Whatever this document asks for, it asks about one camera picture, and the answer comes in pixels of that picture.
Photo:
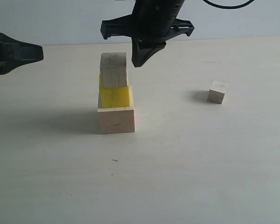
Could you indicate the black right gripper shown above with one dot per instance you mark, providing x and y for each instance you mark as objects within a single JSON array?
[{"x": 151, "y": 23}]

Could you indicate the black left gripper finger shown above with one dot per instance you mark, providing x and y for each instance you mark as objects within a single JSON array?
[
  {"x": 9, "y": 54},
  {"x": 25, "y": 53}
]

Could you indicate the medium wooden cube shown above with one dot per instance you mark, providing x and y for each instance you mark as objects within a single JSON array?
[{"x": 113, "y": 70}]

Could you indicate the yellow cube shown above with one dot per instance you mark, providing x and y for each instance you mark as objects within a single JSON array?
[{"x": 114, "y": 97}]

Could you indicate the large wooden cube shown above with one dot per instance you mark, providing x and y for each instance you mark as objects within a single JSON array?
[{"x": 117, "y": 120}]

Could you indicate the small wooden cube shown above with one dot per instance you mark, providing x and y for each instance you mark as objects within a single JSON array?
[{"x": 217, "y": 92}]

